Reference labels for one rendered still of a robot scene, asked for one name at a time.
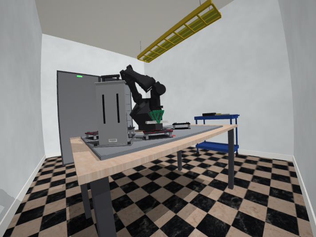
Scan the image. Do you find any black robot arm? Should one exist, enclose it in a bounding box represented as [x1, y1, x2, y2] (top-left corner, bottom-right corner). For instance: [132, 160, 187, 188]
[120, 65, 166, 113]

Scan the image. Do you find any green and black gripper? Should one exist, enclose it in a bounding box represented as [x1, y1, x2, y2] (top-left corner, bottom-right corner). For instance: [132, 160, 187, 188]
[149, 97, 164, 123]

